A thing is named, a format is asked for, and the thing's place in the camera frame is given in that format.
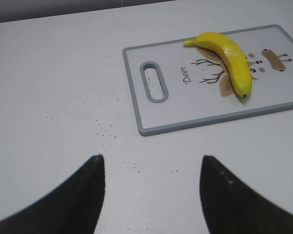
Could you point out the yellow plastic banana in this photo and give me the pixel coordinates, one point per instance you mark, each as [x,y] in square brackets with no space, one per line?
[232,57]

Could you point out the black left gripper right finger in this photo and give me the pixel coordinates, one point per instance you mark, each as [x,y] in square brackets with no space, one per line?
[230,206]

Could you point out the white grey-rimmed cutting board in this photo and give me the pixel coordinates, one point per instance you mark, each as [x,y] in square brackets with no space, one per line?
[174,88]

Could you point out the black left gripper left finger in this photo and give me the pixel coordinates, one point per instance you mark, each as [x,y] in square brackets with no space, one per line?
[74,207]

